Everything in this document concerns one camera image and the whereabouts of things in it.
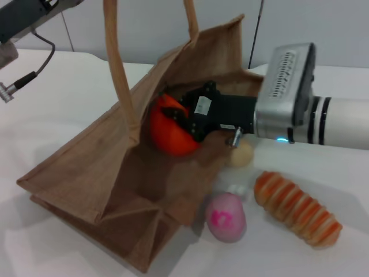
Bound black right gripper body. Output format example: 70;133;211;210
180;81;258;136

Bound orange toy fruit with stem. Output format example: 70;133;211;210
149;92;203;157

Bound brown jute handbag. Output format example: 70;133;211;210
16;0;265;274

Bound silver plug on right gripper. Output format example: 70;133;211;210
225;126;245;147

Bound cream round bun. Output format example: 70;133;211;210
229;140;255;168

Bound pink round bun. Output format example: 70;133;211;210
205;192;248;244

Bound orange striped bread loaf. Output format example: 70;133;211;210
253;170;344;247

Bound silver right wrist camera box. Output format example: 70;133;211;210
254;42;316;128

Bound thin black wall pole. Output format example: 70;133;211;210
248;0;266;70

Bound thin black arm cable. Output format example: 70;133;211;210
13;31;56;88

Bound silver cable connector plug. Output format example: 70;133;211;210
0;81;18;103

